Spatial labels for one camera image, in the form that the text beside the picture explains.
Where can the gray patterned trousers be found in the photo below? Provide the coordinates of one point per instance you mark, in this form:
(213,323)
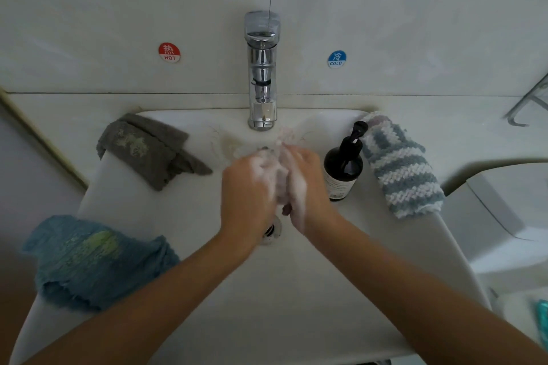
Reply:
(377,361)

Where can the person's left forearm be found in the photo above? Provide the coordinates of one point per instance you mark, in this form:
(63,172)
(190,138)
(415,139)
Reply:
(120,309)

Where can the chrome faucet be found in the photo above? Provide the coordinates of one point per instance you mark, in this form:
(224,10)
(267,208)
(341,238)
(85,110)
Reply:
(262,69)

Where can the blue stained cloth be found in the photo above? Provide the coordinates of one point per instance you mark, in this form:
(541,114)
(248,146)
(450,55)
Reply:
(90,262)

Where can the white ceramic sink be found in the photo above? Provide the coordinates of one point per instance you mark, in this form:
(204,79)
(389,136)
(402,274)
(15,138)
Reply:
(282,300)

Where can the red round sticker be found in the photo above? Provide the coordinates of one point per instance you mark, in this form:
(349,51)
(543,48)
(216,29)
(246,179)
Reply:
(169,52)

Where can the white toilet lid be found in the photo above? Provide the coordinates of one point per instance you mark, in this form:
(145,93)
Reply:
(522,322)

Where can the teal tube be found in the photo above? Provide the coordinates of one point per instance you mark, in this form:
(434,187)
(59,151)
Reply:
(542,319)

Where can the pink white striped cloth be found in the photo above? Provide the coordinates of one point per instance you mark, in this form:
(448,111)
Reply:
(377,117)

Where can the white toilet tank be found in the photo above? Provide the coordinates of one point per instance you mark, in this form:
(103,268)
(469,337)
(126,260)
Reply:
(509,223)

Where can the black pump soap bottle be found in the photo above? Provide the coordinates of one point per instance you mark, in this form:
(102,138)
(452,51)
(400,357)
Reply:
(342,174)

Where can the person's right hand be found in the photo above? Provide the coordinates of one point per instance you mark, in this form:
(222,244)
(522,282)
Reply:
(308,194)

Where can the person's left hand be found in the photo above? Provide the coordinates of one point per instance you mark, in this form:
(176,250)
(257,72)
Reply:
(246,198)

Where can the metal wall shelf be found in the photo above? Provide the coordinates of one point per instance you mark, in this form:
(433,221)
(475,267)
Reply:
(527,104)

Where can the person's right forearm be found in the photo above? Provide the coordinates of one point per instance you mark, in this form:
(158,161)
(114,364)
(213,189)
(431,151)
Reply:
(437,300)

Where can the blue round sticker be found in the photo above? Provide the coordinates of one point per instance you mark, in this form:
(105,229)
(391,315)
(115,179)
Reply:
(337,58)

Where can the metal sink drain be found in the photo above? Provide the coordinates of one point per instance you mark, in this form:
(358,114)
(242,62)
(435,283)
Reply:
(272,230)

